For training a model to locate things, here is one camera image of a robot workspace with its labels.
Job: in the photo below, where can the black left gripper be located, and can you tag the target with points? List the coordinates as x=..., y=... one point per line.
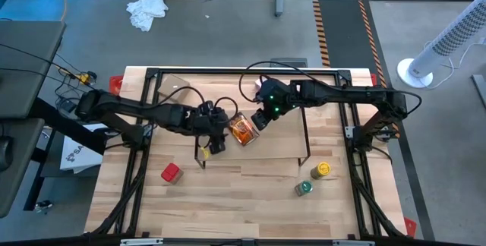
x=210, y=120

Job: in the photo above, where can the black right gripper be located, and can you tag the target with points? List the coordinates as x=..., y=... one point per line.
x=275, y=98

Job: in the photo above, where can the brown spice packet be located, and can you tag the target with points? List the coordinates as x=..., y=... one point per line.
x=243, y=129

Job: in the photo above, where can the red lid spice tin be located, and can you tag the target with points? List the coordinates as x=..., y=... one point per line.
x=171, y=173

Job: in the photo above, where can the yellow lid spice jar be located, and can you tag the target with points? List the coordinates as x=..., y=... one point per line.
x=320, y=170

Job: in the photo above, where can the green lid spice jar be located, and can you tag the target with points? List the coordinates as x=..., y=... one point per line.
x=303, y=188

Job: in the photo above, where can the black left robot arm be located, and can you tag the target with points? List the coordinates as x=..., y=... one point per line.
x=125, y=105

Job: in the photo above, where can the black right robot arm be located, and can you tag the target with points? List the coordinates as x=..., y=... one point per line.
x=341, y=93

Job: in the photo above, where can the pink flat box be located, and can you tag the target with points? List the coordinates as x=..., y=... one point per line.
x=258, y=82

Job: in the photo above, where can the grey box device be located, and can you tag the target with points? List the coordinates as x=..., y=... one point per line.
x=288, y=62

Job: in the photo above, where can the small cardboard box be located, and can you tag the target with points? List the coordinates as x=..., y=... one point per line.
x=172, y=84

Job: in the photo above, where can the orange black hazard tape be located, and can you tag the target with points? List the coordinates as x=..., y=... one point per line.
x=374, y=45
x=321, y=33

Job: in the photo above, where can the crumpled white cloth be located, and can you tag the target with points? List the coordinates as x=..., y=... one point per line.
x=146, y=10

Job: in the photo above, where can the black power adapter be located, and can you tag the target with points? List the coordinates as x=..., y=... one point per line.
x=68, y=105

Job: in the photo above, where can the small dark floor object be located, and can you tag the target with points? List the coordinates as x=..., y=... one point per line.
x=43, y=205

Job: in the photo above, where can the white tower fan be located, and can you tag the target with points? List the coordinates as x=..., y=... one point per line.
x=440, y=41

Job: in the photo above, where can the grey desk top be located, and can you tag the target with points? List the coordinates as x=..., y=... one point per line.
x=26, y=67
x=17, y=162

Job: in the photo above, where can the black computer mouse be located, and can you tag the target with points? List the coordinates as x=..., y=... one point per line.
x=4, y=153

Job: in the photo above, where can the grey metal foot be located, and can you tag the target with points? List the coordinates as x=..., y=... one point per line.
x=479, y=88

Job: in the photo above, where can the black aluminium table frame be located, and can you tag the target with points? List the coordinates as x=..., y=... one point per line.
x=247, y=71

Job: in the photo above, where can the silver metal bracket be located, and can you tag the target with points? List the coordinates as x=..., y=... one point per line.
x=141, y=242
x=353, y=243

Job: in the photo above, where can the black desk leg frame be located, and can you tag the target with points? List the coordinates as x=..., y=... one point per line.
x=57, y=124

